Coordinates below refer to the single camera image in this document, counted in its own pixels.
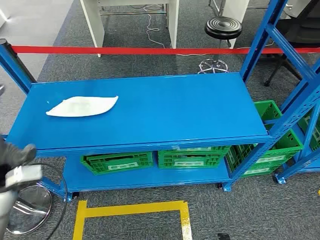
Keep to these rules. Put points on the white plastic part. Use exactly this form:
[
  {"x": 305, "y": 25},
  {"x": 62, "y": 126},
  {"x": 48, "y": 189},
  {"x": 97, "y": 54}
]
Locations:
[{"x": 82, "y": 106}]

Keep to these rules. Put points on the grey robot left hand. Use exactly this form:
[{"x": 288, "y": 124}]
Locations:
[{"x": 15, "y": 155}]

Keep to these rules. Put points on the red barrier belt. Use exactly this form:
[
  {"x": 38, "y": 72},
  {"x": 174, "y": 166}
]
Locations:
[{"x": 100, "y": 50}]

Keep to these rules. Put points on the green folded plastic crate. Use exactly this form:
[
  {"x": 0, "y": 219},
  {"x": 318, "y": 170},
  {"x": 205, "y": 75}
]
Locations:
[
  {"x": 164, "y": 162},
  {"x": 269, "y": 170},
  {"x": 112, "y": 155},
  {"x": 212, "y": 149},
  {"x": 145, "y": 166}
]

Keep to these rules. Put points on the black round stool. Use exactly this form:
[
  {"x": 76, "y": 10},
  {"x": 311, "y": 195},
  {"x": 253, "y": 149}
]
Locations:
[{"x": 223, "y": 28}]

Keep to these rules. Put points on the white desk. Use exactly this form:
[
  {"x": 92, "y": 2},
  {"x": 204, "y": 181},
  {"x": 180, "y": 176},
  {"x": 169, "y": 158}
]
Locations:
[{"x": 172, "y": 20}]

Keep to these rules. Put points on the black office chair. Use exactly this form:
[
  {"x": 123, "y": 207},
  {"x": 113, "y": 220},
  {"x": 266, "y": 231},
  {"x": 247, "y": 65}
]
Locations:
[{"x": 297, "y": 31}]

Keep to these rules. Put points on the blue metal shelf rack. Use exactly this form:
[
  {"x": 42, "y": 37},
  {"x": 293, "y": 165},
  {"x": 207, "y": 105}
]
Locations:
[
  {"x": 149, "y": 109},
  {"x": 300, "y": 164}
]

